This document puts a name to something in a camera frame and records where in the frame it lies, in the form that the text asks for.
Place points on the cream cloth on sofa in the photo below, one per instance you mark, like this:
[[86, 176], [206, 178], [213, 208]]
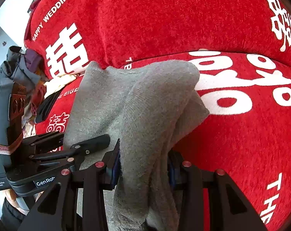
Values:
[[66, 85]]

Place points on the grey small garment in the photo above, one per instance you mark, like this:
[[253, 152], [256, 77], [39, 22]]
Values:
[[147, 111]]

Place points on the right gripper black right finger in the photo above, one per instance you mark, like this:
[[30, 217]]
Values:
[[210, 195]]

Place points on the pile of dark clothes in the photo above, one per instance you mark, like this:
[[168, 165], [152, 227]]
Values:
[[21, 68]]

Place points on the red sofa cover with lettering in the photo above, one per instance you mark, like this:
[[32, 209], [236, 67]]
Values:
[[242, 49]]

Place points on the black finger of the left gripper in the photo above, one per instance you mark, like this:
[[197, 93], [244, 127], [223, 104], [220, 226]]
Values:
[[83, 148], [43, 143]]

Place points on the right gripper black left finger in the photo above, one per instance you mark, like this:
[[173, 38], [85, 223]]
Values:
[[75, 201]]

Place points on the person's left hand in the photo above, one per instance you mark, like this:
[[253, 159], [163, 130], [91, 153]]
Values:
[[17, 202]]

